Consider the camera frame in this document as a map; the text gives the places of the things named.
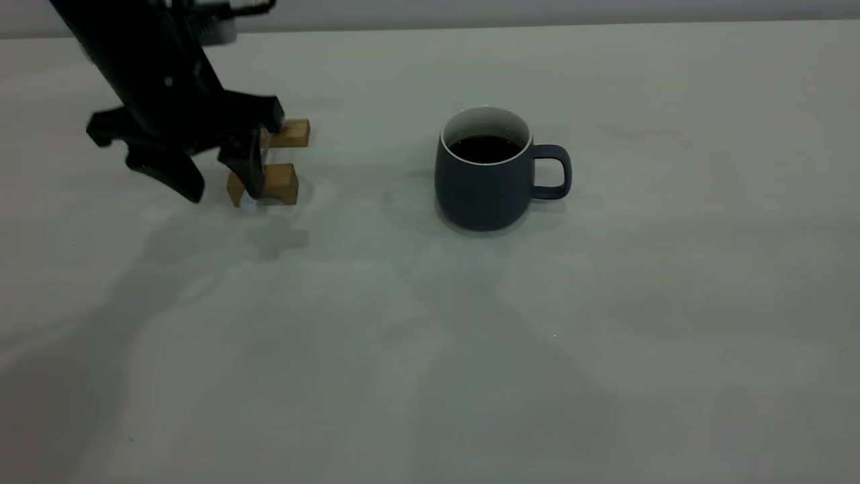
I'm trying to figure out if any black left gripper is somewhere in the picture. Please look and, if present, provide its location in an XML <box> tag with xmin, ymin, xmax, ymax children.
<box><xmin>85</xmin><ymin>39</ymin><xmax>285</xmax><ymax>204</ymax></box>

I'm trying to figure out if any dark grey mug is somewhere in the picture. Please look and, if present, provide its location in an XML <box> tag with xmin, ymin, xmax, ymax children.
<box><xmin>434</xmin><ymin>106</ymin><xmax>573</xmax><ymax>233</ymax></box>

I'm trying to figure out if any black coffee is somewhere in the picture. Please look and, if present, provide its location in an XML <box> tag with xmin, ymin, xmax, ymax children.
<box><xmin>449</xmin><ymin>136</ymin><xmax>523</xmax><ymax>165</ymax></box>

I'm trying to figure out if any arched wooden block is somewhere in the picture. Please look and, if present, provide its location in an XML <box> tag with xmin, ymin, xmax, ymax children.
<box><xmin>226</xmin><ymin>163</ymin><xmax>300</xmax><ymax>208</ymax></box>

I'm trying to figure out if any flat wooden block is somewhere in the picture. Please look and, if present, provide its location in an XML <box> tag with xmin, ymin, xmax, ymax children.
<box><xmin>267</xmin><ymin>119</ymin><xmax>311</xmax><ymax>149</ymax></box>

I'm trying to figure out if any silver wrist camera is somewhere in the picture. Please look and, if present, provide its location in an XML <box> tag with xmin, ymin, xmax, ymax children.
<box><xmin>191</xmin><ymin>13</ymin><xmax>239</xmax><ymax>46</ymax></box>

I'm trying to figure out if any black camera cable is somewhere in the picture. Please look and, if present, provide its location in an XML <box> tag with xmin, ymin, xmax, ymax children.
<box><xmin>227</xmin><ymin>0</ymin><xmax>277</xmax><ymax>17</ymax></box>

